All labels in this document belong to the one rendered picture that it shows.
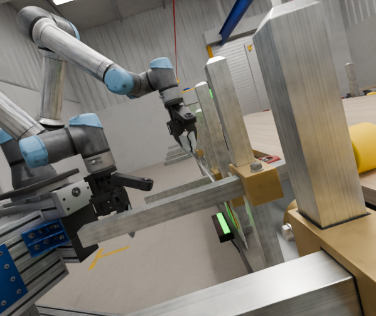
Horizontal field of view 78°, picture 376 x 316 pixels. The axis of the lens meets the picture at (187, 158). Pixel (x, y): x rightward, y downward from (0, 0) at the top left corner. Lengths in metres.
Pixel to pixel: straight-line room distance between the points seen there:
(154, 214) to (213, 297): 0.24
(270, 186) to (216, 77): 0.20
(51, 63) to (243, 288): 1.03
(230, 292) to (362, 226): 0.10
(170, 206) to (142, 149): 8.09
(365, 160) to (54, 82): 1.02
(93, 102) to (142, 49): 2.49
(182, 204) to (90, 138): 0.34
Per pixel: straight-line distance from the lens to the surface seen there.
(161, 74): 0.85
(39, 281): 1.01
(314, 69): 0.18
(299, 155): 0.19
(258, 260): 0.64
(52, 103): 1.10
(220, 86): 0.42
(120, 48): 8.97
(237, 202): 0.64
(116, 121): 8.57
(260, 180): 0.37
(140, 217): 0.40
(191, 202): 0.39
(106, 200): 0.67
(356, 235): 0.19
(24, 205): 1.07
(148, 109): 8.43
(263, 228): 0.48
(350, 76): 1.92
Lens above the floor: 1.08
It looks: 8 degrees down
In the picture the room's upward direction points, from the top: 18 degrees counter-clockwise
